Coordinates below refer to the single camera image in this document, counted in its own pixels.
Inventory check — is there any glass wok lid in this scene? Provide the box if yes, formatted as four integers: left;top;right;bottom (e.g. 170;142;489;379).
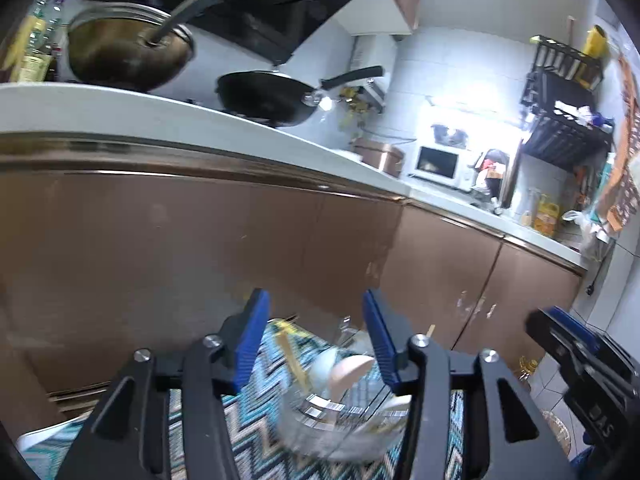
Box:
67;2;195;53

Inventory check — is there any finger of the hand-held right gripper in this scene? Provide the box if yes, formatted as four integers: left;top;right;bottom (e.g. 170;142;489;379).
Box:
526;306;608;376

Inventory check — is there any black wok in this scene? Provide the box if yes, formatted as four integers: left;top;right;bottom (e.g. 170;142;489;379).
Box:
215;65;385;129

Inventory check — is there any dark sauce bottle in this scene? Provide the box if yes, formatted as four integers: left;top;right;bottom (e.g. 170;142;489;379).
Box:
6;12;58;84

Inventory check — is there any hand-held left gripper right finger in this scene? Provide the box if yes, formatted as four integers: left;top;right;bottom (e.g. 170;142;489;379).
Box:
363;290;576;480

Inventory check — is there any small oil bottle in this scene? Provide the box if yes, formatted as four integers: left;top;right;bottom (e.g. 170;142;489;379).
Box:
515;355;542;388

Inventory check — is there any clear glass cup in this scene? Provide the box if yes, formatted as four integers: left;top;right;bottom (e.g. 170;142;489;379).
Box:
276;345;417;462

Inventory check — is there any brown rice cooker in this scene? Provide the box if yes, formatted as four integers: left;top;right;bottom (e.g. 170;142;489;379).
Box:
351;138;405;179

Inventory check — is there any white microwave oven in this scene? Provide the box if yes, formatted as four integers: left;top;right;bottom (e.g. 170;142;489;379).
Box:
407;144;474;193

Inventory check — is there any black dish rack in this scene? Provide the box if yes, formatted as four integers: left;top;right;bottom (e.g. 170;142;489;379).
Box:
519;35;617;171

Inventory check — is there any black range hood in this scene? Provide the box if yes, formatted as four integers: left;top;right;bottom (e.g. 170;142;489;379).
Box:
80;0;392;66

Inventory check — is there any clear plastic bottle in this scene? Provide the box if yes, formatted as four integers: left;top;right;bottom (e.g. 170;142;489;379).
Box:
27;0;69;56

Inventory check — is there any yellow cooking oil bottle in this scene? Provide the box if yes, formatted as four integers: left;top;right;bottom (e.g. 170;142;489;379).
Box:
531;195;564;237

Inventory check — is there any white water heater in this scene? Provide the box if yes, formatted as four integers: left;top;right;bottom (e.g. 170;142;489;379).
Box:
349;35;397;113

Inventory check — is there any steel pot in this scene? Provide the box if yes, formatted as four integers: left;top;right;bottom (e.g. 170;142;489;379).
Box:
431;122;469;151

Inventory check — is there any brown lower kitchen cabinet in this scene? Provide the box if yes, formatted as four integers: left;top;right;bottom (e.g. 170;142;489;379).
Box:
0;132;588;411

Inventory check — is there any zigzag patterned mat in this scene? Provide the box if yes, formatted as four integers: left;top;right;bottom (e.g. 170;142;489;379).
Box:
20;316;466;480

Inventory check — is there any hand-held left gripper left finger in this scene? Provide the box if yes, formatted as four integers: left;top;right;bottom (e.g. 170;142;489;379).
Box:
55;288;271;480

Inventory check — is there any yellow plastic utensil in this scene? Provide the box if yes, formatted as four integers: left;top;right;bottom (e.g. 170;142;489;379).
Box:
271;319;312;393

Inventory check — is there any yellow bag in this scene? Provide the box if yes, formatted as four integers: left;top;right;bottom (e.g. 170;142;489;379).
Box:
584;25;609;59

